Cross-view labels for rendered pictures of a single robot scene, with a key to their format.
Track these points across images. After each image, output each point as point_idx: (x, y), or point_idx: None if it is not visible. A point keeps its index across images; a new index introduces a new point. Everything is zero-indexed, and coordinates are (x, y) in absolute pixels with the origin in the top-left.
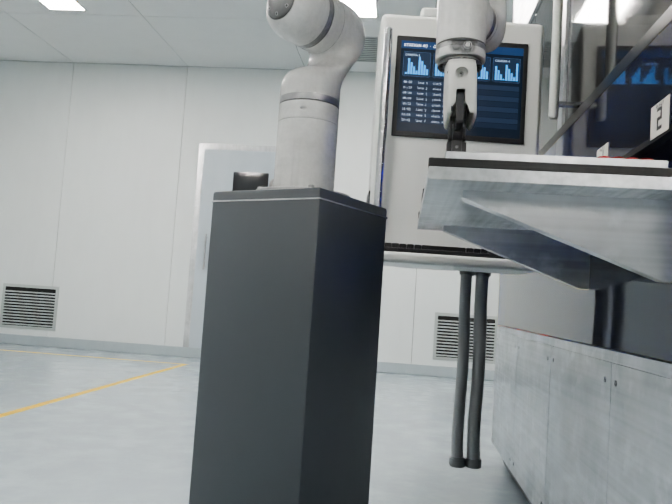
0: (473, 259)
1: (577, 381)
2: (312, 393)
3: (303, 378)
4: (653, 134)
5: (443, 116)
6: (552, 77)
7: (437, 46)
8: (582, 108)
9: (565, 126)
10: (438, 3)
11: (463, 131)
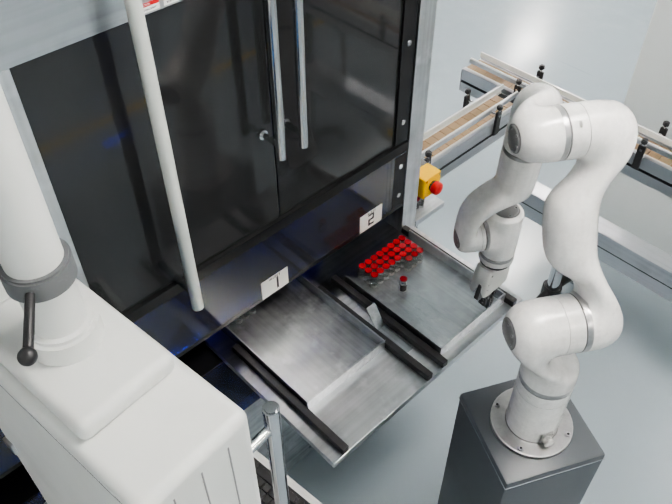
0: (266, 458)
1: (250, 425)
2: None
3: None
4: (364, 229)
5: (490, 291)
6: (196, 272)
7: (513, 256)
8: (201, 274)
9: (130, 318)
10: (518, 234)
11: None
